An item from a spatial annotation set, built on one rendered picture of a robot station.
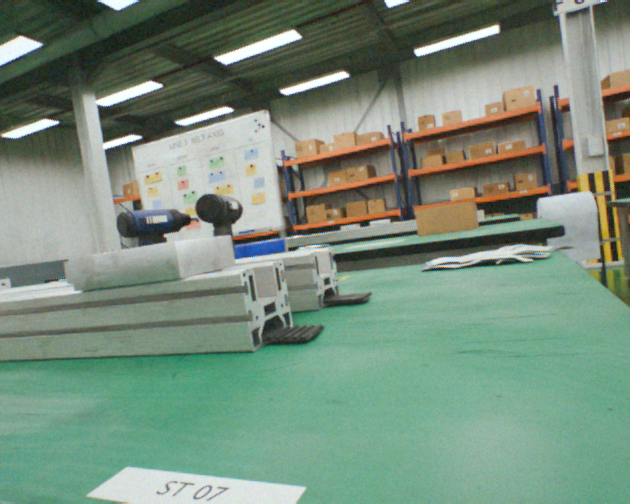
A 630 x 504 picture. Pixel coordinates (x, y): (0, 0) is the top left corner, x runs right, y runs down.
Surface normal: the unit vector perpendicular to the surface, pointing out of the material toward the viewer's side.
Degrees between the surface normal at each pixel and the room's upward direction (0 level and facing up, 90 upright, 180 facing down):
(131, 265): 90
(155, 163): 90
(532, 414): 0
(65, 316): 90
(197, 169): 90
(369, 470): 0
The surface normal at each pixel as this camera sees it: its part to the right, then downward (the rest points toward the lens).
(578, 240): -0.31, 0.29
